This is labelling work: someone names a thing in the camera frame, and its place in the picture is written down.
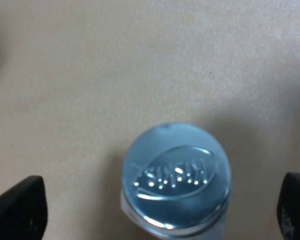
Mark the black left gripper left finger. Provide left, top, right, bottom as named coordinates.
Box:
left=0, top=175, right=48, bottom=240

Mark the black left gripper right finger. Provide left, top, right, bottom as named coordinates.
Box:
left=276, top=172, right=300, bottom=240

